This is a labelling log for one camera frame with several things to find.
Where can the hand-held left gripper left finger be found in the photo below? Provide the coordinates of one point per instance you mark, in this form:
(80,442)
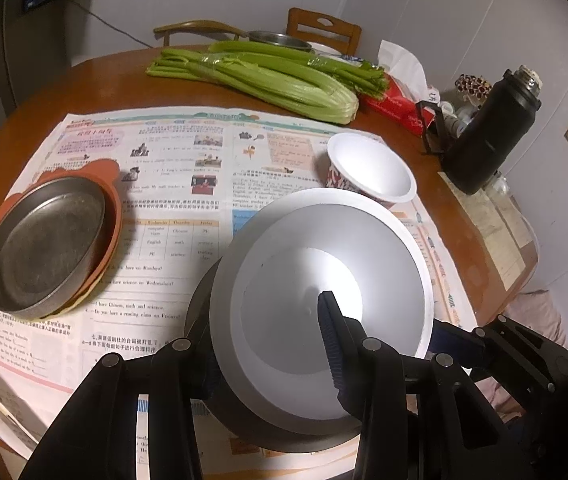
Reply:
(209,380)

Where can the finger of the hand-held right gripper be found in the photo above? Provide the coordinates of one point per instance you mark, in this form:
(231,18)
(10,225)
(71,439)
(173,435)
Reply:
(529,355)
(459,345)

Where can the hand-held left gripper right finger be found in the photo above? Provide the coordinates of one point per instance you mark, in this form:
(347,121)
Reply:
(331,340)

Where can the steel bowl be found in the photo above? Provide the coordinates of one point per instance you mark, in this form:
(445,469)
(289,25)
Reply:
(264,434)

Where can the white paper bowl red print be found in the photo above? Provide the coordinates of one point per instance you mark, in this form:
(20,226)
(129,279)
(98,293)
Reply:
(314,240)
(369,165)

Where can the orange bear-shaped plate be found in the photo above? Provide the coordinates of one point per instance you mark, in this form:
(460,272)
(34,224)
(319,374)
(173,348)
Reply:
(112,200)

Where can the round metal plate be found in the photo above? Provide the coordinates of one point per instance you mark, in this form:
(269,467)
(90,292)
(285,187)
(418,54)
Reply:
(44,245)

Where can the pink cloth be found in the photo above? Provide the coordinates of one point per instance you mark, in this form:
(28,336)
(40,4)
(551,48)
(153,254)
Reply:
(539,310)

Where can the beige paper sheet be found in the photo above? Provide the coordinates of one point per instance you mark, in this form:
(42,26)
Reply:
(499,230)

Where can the printed newspaper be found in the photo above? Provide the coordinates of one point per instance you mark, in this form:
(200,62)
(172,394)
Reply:
(174,240)

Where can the black thermos bottle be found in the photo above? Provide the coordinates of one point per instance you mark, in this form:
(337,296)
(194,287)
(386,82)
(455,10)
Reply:
(484,150)

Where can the clear glass cups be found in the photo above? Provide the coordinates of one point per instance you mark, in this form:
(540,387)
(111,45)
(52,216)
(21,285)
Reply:
(456,120)

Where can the red tissue box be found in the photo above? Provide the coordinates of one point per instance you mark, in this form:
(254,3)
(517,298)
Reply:
(394,106)

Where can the green celery bunch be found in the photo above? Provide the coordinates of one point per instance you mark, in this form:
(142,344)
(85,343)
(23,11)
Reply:
(284,60)
(289,92)

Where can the brown spotted ornament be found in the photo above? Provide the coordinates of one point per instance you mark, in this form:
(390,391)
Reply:
(474,85)

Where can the white tissue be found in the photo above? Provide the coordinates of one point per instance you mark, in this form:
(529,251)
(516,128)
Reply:
(404,67)

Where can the white plate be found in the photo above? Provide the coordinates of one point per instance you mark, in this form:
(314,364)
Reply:
(334,51)

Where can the small metal basin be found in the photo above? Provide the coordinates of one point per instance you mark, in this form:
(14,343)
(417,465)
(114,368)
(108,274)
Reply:
(279,40)

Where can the brown wooden chair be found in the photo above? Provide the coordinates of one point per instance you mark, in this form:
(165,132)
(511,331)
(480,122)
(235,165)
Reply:
(324,25)

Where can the olive curved-back chair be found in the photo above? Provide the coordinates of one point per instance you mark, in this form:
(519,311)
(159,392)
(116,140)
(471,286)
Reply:
(199,27)

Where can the grey refrigerator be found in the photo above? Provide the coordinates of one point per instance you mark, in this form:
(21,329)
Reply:
(14,50)

